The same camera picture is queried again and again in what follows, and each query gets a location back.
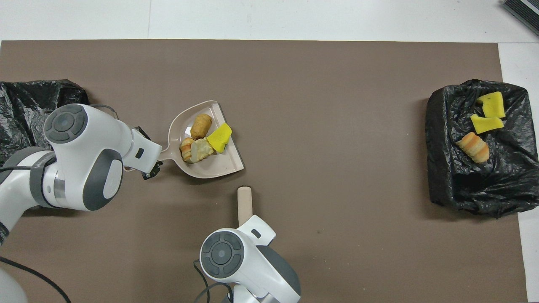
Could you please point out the angular pale bread chunk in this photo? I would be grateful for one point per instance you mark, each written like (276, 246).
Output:
(203, 149)

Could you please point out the black-bagged pink bin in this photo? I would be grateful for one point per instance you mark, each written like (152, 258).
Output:
(25, 97)

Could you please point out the blocky yellow sponge piece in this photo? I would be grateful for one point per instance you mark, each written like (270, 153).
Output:
(220, 138)

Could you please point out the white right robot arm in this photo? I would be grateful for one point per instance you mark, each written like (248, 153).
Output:
(252, 261)

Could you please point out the wedge yellow sponge piece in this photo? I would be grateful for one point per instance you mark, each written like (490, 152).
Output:
(486, 124)

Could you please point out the large brown table mat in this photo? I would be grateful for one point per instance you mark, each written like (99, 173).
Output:
(337, 126)

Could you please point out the notched yellow sponge piece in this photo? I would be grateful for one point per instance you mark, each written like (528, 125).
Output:
(492, 105)

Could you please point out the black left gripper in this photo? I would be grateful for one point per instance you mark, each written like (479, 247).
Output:
(142, 133)

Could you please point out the dark grey ribbed device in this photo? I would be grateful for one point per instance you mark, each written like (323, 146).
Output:
(524, 8)

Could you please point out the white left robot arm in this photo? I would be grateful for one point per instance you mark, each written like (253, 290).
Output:
(84, 160)

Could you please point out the beige plastic dustpan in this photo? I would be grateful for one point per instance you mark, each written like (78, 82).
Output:
(219, 164)

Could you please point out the brown bread nugget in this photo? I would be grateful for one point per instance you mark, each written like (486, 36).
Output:
(201, 126)

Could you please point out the orange striped bread roll piece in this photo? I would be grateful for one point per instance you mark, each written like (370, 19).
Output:
(473, 147)

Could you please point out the beige hand brush black bristles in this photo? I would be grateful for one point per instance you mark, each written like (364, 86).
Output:
(244, 202)

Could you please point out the round pale bread chunk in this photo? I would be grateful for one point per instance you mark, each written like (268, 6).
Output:
(186, 151)

